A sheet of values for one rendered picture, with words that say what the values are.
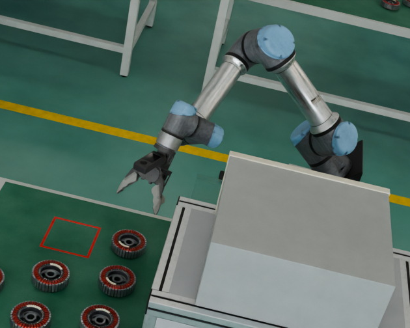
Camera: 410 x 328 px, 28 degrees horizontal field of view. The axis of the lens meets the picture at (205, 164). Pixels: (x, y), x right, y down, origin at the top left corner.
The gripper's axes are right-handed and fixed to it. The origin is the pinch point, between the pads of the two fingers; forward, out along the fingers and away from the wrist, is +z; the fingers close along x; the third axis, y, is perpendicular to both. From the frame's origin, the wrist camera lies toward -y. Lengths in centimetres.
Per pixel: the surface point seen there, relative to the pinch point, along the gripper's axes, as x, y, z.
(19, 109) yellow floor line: 160, 156, 11
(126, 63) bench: 145, 214, -39
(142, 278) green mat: -12.1, 3.2, 19.4
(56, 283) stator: 3.2, -18.3, 28.9
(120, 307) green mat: -14.9, -9.3, 27.3
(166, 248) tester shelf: -29.4, -34.5, 0.2
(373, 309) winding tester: -83, -37, -12
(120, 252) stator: -0.9, 3.9, 16.2
